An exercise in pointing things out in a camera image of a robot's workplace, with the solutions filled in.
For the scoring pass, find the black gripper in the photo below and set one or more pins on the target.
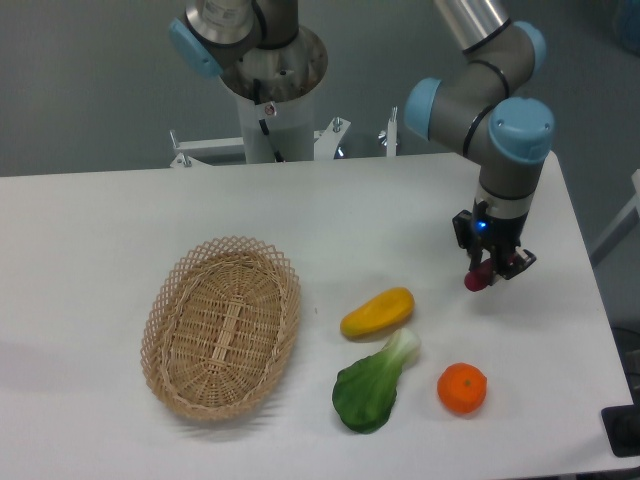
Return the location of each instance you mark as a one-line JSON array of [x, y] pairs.
[[495, 223]]

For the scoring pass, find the purple sweet potato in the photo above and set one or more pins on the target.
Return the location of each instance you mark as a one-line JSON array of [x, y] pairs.
[[481, 275]]

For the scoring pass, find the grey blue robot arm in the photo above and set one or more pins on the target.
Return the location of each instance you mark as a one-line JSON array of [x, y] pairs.
[[478, 115]]

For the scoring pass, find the yellow mango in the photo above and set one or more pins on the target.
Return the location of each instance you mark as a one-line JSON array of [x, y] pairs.
[[387, 309]]

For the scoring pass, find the orange tangerine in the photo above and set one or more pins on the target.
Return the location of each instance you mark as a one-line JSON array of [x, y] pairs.
[[462, 388]]

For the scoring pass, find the green bok choy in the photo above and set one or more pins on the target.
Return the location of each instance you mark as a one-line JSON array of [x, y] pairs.
[[365, 393]]

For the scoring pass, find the black device at edge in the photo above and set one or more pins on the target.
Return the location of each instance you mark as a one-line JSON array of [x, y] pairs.
[[622, 429]]

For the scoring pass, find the woven wicker basket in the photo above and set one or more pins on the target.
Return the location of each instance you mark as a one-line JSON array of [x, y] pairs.
[[221, 329]]

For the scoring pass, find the white frame at right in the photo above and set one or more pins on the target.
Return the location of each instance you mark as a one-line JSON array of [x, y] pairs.
[[618, 228]]

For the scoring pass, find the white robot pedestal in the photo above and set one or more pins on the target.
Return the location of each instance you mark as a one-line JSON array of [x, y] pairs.
[[278, 85]]

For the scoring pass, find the white metal base frame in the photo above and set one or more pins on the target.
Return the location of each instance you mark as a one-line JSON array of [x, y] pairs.
[[261, 146]]

